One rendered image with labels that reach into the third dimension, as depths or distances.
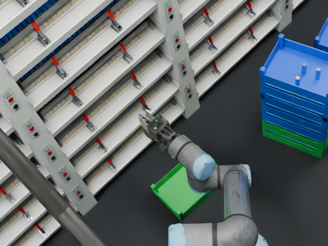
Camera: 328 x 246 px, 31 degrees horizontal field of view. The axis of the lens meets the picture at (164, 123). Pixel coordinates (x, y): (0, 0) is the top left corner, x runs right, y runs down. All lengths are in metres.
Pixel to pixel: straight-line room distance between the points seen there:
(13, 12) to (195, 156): 0.80
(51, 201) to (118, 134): 1.96
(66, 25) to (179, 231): 0.79
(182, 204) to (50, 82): 0.97
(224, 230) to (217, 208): 1.08
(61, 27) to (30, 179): 1.36
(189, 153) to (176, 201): 0.69
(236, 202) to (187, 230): 0.26
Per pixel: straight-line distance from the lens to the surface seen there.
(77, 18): 2.06
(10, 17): 1.88
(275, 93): 2.55
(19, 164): 0.73
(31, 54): 2.02
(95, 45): 2.22
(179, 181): 2.86
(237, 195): 1.98
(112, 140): 2.68
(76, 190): 2.68
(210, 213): 2.78
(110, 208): 2.88
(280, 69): 2.55
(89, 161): 2.66
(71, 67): 2.19
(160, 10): 2.34
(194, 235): 1.71
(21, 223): 2.65
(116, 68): 2.39
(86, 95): 2.35
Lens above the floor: 2.59
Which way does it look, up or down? 59 degrees down
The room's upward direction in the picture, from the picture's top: 18 degrees counter-clockwise
